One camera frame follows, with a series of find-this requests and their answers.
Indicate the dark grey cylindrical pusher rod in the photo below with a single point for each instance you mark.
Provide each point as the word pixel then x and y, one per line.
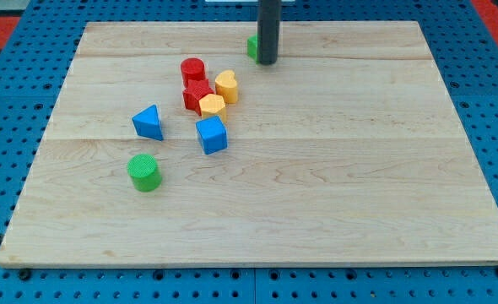
pixel 268 25

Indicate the green star block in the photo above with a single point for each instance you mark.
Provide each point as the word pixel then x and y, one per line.
pixel 251 47

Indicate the yellow heart block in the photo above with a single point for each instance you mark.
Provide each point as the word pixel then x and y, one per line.
pixel 226 85

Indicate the red star block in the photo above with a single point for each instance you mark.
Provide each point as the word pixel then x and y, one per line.
pixel 194 92

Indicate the red cylinder block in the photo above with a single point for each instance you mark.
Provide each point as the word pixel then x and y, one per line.
pixel 192 69

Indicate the yellow hexagon block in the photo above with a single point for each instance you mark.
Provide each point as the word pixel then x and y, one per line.
pixel 213 105

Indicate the blue cube block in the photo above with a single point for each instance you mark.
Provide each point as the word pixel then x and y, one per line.
pixel 212 134

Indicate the light wooden board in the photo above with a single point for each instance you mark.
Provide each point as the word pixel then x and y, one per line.
pixel 347 152

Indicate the blue triangle block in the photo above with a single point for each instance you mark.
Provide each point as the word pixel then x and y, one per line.
pixel 147 123

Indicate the green cylinder block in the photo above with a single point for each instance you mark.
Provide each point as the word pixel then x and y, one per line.
pixel 144 172

